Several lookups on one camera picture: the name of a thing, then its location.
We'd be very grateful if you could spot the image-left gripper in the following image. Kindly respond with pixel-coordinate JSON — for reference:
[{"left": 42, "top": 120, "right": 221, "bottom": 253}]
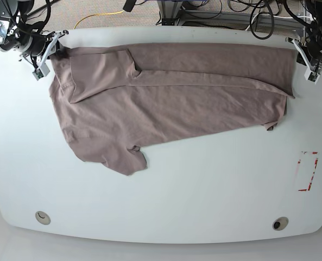
[{"left": 0, "top": 17, "right": 70, "bottom": 68}]

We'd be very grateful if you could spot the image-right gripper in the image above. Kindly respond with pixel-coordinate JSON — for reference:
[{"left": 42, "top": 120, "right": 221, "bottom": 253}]
[{"left": 297, "top": 23, "right": 322, "bottom": 71}]

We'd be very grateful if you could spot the mauve T-shirt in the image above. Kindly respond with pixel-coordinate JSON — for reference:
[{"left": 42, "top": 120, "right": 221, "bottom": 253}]
[{"left": 49, "top": 43, "right": 296, "bottom": 175}]

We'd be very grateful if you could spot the red tape rectangle marker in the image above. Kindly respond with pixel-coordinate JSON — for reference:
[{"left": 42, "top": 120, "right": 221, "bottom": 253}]
[{"left": 295, "top": 151, "right": 319, "bottom": 192}]

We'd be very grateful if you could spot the image-left white wrist camera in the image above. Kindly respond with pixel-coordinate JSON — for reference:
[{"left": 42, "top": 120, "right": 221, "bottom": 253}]
[{"left": 33, "top": 30, "right": 69, "bottom": 80}]

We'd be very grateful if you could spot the yellow floor cable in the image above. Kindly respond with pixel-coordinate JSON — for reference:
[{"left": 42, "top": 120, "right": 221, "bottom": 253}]
[{"left": 74, "top": 10, "right": 127, "bottom": 29}]

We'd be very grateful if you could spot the aluminium frame stand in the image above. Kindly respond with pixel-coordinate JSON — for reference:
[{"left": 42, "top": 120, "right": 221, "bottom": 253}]
[{"left": 156, "top": 1, "right": 185, "bottom": 26}]

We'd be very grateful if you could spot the left table cable grommet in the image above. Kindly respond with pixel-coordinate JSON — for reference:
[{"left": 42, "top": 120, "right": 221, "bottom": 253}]
[{"left": 35, "top": 211, "right": 50, "bottom": 225}]

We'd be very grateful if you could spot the table cable grommet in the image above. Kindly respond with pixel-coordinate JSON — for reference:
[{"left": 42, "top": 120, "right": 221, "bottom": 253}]
[
  {"left": 35, "top": 211, "right": 50, "bottom": 225},
  {"left": 272, "top": 217, "right": 289, "bottom": 231}
]

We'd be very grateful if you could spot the right table cable grommet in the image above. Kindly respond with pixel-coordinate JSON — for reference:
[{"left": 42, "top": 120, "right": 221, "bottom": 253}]
[{"left": 272, "top": 217, "right": 289, "bottom": 231}]

